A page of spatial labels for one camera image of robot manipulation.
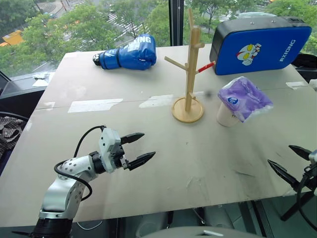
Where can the wooden mug tree stand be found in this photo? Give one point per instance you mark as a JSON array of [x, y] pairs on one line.
[[189, 99]]

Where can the crumpled white paper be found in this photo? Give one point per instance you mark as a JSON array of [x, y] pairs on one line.
[[40, 75]]

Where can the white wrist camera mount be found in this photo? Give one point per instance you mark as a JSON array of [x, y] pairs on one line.
[[314, 156], [107, 148]]

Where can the blue boxing glove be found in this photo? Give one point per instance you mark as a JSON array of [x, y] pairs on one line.
[[131, 53]]

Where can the black table leg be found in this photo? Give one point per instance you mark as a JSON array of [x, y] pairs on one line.
[[297, 205]]

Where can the blue boxing punch pad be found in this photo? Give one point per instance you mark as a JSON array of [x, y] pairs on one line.
[[260, 47]]

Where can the white tape patch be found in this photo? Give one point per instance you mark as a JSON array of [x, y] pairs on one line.
[[296, 84]]

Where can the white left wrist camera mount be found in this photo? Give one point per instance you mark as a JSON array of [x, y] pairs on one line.
[[107, 148]]

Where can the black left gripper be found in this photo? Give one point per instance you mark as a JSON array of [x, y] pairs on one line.
[[121, 153]]

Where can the plaid cloth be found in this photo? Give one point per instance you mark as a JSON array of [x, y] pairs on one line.
[[8, 135]]

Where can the white paper cup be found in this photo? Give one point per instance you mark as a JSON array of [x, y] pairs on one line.
[[226, 117]]

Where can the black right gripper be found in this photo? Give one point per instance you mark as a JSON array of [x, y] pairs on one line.
[[309, 179]]

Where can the purple tissue pack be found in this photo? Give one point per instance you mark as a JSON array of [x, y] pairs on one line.
[[245, 99]]

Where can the black window frame post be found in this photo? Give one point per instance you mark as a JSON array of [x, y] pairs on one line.
[[176, 22]]

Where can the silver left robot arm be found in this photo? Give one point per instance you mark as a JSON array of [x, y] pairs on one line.
[[63, 191]]

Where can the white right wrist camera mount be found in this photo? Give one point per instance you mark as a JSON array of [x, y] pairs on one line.
[[314, 156]]

